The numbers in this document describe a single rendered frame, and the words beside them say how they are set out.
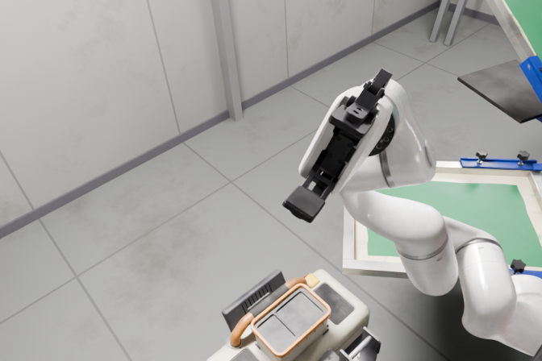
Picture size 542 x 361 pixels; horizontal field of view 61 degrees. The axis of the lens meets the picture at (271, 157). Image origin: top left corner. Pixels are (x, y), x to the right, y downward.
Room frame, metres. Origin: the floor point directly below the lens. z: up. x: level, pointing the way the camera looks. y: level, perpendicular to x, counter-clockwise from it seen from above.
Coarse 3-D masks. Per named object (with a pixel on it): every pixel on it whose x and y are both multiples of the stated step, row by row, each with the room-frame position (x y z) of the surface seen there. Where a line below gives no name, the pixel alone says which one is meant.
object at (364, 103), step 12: (360, 96) 0.34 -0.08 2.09; (372, 96) 0.34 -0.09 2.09; (348, 108) 0.31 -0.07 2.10; (360, 108) 0.32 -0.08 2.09; (372, 108) 0.33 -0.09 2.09; (336, 120) 0.30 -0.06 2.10; (348, 120) 0.30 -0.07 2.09; (360, 120) 0.30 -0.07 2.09; (348, 132) 0.29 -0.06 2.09; (360, 132) 0.29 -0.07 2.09
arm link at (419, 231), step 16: (368, 160) 0.45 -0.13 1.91; (352, 176) 0.45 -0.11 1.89; (368, 176) 0.44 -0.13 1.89; (384, 176) 0.43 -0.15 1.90; (352, 192) 0.45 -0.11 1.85; (368, 192) 0.50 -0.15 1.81; (352, 208) 0.45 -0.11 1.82; (368, 208) 0.47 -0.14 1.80; (384, 208) 0.48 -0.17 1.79; (400, 208) 0.48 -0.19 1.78; (416, 208) 0.48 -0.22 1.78; (432, 208) 0.48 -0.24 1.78; (368, 224) 0.45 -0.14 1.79; (384, 224) 0.45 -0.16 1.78; (400, 224) 0.45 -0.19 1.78; (416, 224) 0.45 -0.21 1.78; (432, 224) 0.44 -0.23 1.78; (400, 240) 0.43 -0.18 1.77; (416, 240) 0.42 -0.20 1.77; (432, 240) 0.42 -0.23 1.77; (416, 256) 0.42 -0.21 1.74; (432, 256) 0.42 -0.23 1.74
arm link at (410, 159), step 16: (400, 96) 0.48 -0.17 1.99; (400, 112) 0.45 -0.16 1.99; (400, 128) 0.46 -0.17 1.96; (416, 128) 0.46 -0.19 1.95; (400, 144) 0.45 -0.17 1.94; (416, 144) 0.44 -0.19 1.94; (384, 160) 0.44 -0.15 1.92; (400, 160) 0.44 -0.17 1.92; (416, 160) 0.43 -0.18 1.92; (432, 160) 0.44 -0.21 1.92; (400, 176) 0.43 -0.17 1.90; (416, 176) 0.42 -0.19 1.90; (432, 176) 0.43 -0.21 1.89
